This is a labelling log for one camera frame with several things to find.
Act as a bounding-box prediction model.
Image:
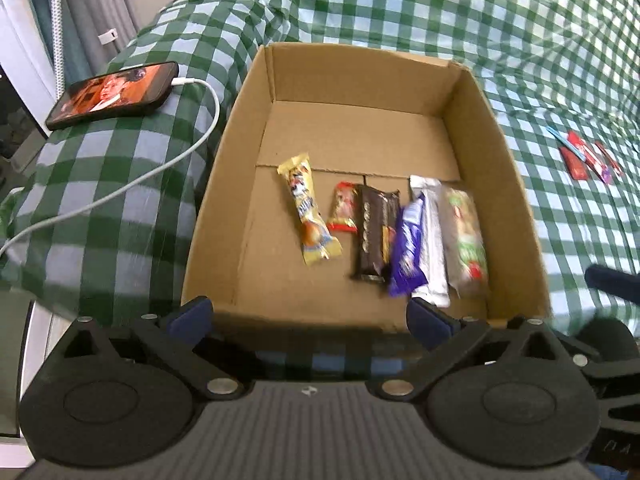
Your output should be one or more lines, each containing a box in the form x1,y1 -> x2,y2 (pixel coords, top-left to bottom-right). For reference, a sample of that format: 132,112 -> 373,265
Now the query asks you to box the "white charging cable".
0,77 -> 221,258

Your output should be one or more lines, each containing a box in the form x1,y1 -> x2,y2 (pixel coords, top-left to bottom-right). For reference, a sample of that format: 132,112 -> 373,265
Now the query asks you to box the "long red white snack packet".
566,131 -> 615,184

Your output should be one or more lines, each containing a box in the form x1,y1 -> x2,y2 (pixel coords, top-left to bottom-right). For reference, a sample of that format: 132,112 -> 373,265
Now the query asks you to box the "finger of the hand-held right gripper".
585,264 -> 640,306
550,317 -> 640,378

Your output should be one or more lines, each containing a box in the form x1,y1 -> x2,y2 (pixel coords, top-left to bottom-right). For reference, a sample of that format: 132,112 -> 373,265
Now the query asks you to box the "green beige snack bar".
442,187 -> 490,298

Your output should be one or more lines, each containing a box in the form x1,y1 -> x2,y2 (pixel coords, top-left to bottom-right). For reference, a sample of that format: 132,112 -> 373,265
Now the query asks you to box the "black smartphone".
45,61 -> 180,131

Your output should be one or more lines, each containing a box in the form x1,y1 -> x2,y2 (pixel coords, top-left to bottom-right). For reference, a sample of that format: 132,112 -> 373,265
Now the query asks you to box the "small red gold snack packet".
326,181 -> 360,234

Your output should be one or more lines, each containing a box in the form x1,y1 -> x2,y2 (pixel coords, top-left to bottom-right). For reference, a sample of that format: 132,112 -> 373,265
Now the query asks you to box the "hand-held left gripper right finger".
367,299 -> 566,402

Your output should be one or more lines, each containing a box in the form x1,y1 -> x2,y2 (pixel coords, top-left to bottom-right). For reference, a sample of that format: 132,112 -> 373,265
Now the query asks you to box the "white silver snack bar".
409,175 -> 452,308

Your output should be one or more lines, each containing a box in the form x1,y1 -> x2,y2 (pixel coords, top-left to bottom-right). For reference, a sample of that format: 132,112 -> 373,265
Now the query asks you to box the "purple chocolate bar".
387,199 -> 430,298

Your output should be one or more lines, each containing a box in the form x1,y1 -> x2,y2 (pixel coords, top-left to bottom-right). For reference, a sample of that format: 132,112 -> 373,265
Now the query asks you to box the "dark brown chocolate bar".
352,184 -> 402,283

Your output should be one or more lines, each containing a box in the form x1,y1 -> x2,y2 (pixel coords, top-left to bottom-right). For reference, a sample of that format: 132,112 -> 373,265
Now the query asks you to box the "dark red sachet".
559,146 -> 590,181

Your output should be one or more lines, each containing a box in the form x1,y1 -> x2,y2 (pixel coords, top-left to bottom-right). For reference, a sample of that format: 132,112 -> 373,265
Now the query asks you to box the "yellow snack packet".
276,154 -> 343,266

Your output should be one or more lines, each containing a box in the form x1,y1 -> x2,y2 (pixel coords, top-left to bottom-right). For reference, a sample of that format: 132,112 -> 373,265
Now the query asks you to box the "cardboard box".
181,42 -> 551,333

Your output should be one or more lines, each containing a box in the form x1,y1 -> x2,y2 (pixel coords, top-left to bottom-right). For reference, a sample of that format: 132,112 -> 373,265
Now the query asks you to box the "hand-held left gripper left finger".
62,296 -> 246,402

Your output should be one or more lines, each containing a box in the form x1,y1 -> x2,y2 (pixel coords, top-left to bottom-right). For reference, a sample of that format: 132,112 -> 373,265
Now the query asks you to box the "white framed glass door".
0,0 -> 58,171

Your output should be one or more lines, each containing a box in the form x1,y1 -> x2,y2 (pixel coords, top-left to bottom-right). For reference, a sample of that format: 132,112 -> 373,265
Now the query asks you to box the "green checked cloth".
0,0 -> 640,376

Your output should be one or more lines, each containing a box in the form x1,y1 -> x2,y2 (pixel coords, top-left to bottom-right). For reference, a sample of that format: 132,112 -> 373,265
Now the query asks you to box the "thin red stick packet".
594,141 -> 626,177

